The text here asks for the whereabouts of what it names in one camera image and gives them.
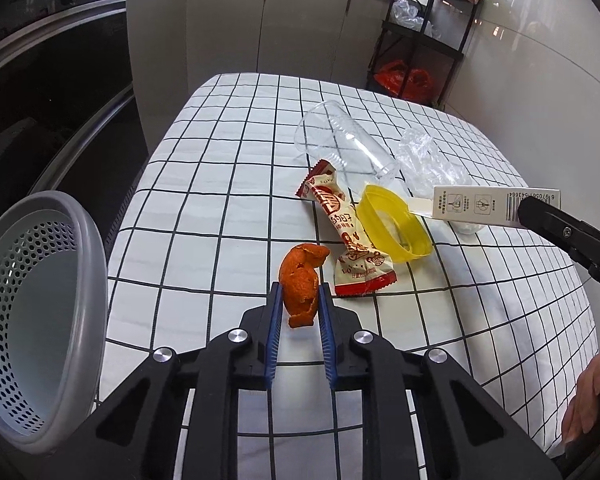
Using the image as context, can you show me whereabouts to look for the red cream snack wrapper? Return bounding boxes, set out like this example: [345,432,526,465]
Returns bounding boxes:
[295,159,398,298]

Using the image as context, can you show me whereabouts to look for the person's right hand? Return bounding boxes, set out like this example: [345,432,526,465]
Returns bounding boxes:
[561,335,600,445]

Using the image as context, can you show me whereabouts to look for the clear plastic cup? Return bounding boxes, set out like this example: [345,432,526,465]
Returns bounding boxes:
[294,101,401,181]

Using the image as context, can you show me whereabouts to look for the yellow plastic ring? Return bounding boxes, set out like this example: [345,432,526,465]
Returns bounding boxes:
[355,185,433,263]

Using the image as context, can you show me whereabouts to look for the white carton box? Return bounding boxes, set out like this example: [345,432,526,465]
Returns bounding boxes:
[405,185,563,226]

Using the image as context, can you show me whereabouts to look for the grey perforated plastic basket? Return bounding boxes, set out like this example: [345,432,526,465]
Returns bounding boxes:
[0,190,110,448]

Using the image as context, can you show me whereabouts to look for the black built-in oven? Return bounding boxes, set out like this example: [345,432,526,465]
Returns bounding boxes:
[0,0,148,221]

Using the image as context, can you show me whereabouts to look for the clear plastic bag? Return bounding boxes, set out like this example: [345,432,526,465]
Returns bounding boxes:
[392,0,441,41]

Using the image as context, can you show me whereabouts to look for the crumpled clear plastic wrap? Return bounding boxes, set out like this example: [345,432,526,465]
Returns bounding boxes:
[397,127,473,198]

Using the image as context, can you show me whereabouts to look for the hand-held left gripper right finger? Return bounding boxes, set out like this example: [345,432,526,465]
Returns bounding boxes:
[319,282,563,480]

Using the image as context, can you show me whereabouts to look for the white black checked tablecloth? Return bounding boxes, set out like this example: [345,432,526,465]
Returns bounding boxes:
[95,72,600,480]

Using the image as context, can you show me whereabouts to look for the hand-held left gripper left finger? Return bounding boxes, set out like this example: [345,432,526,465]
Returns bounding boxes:
[62,282,283,480]

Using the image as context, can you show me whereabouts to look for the red plastic bag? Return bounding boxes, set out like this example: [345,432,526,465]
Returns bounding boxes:
[372,60,433,103]

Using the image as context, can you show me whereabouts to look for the black metal shelf rack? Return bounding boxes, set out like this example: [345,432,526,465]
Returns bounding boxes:
[365,0,486,111]

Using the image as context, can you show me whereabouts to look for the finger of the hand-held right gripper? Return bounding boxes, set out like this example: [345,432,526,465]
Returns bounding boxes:
[517,196,600,301]

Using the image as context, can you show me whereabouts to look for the orange peel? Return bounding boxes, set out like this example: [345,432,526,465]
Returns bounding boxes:
[279,243,331,328]

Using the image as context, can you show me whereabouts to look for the grey kitchen cabinets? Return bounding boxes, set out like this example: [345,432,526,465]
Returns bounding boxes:
[125,0,396,156]

